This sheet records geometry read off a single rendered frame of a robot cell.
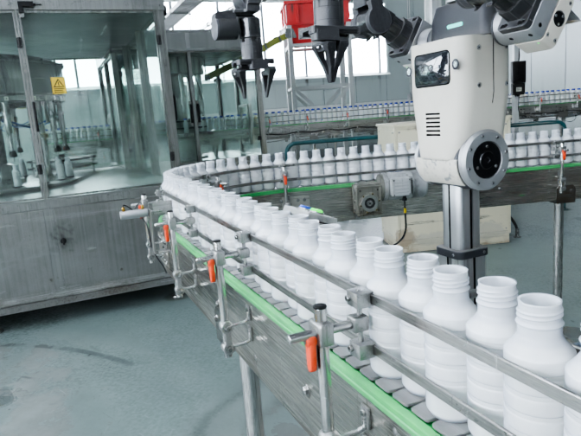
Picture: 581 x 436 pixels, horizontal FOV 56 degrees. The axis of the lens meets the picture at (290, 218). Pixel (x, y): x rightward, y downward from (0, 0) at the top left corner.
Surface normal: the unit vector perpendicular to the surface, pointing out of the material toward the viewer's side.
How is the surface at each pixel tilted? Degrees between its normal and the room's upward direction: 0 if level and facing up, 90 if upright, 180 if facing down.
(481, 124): 101
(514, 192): 90
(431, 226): 89
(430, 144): 90
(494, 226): 89
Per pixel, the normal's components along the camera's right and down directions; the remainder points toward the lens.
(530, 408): -0.62, 0.19
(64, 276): 0.40, 0.14
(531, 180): 0.10, 0.18
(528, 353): -0.56, -0.51
